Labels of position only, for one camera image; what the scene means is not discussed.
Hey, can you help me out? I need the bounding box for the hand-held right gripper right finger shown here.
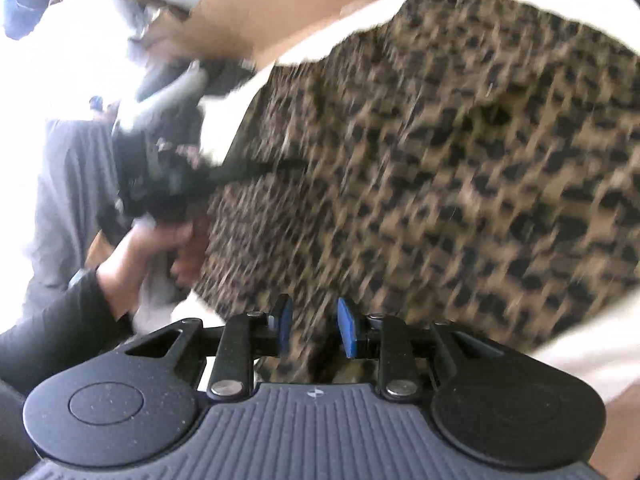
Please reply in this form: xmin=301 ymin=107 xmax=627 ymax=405
xmin=336 ymin=296 xmax=506 ymax=401

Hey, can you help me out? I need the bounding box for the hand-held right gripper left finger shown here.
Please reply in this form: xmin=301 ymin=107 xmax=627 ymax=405
xmin=125 ymin=294 xmax=295 ymax=402

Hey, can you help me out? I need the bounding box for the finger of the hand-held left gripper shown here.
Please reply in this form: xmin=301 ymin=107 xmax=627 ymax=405
xmin=212 ymin=157 xmax=308 ymax=186

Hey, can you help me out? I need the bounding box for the leopard print garment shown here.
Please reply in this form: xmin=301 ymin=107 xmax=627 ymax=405
xmin=192 ymin=0 xmax=640 ymax=386

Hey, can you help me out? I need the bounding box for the person's left hand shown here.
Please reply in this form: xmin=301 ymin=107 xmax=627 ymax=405
xmin=95 ymin=210 xmax=211 ymax=321

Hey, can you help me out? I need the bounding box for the grey neck pillow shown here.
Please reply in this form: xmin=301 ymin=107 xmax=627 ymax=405
xmin=132 ymin=62 xmax=208 ymax=128

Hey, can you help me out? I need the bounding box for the black garment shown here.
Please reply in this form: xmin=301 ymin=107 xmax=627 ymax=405
xmin=197 ymin=57 xmax=258 ymax=98

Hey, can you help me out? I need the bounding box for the flat cardboard sheet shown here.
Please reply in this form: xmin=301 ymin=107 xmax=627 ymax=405
xmin=130 ymin=0 xmax=471 ymax=68

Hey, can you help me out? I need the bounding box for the bear print bedsheet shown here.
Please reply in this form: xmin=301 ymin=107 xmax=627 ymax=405
xmin=197 ymin=0 xmax=640 ymax=406

